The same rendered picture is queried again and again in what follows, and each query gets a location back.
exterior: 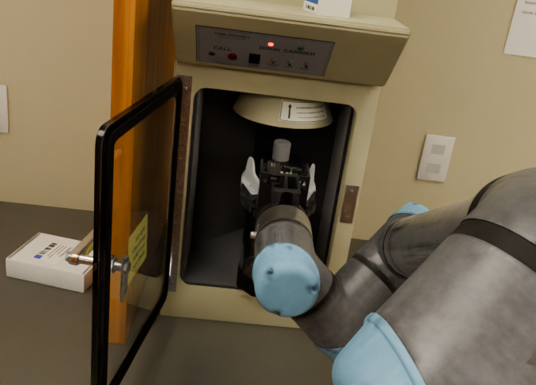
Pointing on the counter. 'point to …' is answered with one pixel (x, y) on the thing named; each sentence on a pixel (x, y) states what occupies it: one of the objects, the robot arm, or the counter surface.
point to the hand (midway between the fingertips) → (277, 180)
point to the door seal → (112, 221)
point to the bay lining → (320, 222)
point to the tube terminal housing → (365, 104)
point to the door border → (105, 230)
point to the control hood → (385, 25)
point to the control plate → (211, 42)
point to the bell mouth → (283, 111)
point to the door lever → (79, 255)
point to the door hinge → (179, 178)
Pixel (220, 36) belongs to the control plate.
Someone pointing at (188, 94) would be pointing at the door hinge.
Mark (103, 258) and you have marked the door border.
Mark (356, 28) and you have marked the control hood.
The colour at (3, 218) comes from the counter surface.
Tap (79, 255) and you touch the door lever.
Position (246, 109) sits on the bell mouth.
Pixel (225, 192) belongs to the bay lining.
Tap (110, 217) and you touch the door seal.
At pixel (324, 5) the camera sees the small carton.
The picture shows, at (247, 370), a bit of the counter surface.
